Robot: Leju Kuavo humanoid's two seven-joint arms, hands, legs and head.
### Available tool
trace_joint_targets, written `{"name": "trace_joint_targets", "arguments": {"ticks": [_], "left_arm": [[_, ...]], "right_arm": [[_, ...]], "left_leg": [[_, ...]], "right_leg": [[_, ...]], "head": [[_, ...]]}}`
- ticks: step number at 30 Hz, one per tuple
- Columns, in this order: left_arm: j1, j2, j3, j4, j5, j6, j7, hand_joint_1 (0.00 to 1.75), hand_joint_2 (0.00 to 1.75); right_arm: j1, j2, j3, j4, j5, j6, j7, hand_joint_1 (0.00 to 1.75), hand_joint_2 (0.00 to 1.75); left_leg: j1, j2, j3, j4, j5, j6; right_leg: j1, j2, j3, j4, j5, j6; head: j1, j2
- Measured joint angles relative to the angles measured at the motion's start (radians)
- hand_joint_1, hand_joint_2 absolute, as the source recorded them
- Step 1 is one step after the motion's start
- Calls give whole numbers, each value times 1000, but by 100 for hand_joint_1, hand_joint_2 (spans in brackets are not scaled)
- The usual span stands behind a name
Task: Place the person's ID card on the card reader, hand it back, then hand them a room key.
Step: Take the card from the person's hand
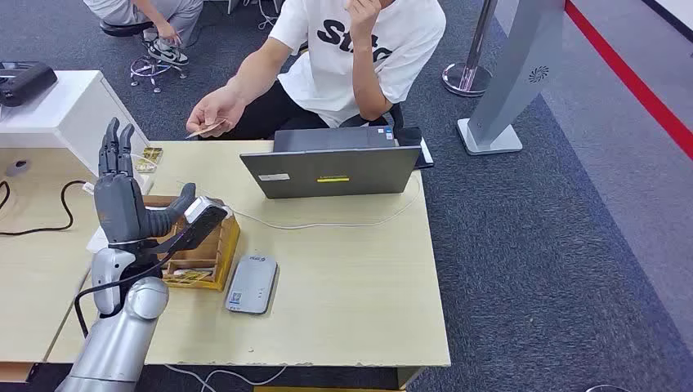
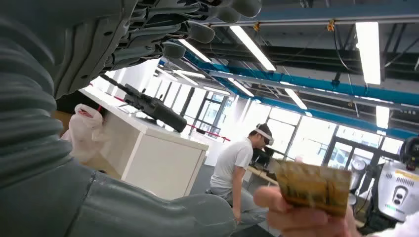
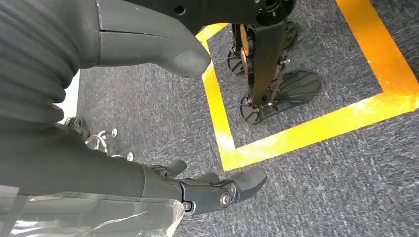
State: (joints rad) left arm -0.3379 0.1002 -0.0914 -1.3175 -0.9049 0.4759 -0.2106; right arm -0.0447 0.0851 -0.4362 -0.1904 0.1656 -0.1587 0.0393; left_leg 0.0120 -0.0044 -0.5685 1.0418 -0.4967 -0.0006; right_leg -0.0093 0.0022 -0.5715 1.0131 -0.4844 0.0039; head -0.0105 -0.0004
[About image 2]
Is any yellow patterned hotel card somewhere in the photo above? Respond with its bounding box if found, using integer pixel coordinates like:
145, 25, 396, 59
275, 160, 353, 218

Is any person wearing headset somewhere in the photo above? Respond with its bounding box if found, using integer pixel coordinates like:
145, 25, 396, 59
205, 122, 275, 227

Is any white black vr headset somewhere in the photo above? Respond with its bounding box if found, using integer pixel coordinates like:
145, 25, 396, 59
255, 123, 275, 146

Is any black desktop device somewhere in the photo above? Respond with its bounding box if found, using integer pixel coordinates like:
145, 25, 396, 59
99, 74, 188, 133

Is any long ceiling light panel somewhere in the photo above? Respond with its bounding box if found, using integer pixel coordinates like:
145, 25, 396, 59
229, 25, 277, 72
376, 105, 390, 129
355, 21, 381, 85
178, 39, 212, 63
227, 78, 255, 98
284, 88, 308, 111

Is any translucent plastic bag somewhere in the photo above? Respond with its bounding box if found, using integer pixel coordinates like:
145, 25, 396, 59
61, 104, 107, 163

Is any white grey background robot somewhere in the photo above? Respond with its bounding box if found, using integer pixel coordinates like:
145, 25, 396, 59
376, 136, 419, 224

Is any red barrier belt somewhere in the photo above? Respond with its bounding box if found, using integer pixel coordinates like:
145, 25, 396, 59
186, 123, 231, 142

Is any white cabinet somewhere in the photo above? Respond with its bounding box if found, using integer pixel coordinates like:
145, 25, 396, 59
78, 85, 210, 201

